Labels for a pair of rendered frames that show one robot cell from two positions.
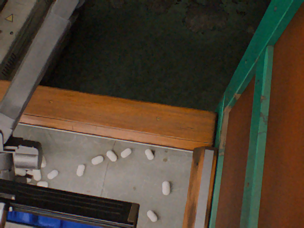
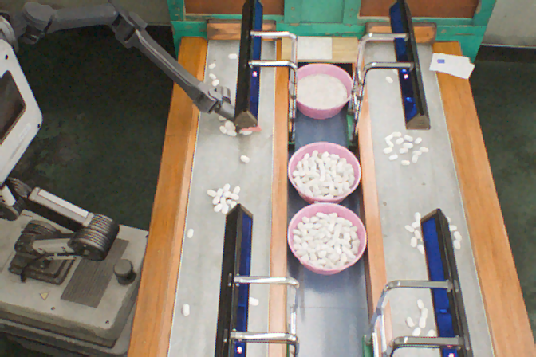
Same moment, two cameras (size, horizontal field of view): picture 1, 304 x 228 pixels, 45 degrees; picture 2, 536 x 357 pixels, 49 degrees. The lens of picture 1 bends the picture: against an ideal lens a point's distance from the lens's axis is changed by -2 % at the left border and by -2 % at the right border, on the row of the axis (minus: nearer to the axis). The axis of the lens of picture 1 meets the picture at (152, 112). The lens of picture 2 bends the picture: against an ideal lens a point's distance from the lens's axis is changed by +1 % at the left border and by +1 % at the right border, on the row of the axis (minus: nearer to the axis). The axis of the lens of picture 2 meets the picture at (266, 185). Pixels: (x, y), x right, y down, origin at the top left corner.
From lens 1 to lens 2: 208 cm
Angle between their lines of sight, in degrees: 42
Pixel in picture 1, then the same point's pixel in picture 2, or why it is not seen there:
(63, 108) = (184, 107)
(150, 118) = (187, 64)
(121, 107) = not seen: hidden behind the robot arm
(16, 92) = (185, 73)
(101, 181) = (232, 88)
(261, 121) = not seen: outside the picture
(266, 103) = not seen: outside the picture
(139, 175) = (226, 70)
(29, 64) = (168, 59)
